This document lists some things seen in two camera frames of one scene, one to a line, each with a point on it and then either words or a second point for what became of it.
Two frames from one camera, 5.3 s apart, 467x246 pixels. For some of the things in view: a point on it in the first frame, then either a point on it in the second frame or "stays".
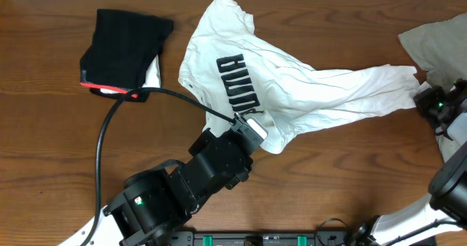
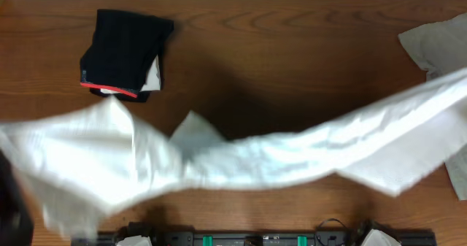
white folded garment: [153, 79] stays
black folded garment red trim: [125, 46] stays
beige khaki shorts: [440, 50] stays
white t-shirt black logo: [225, 61] → [84, 168]
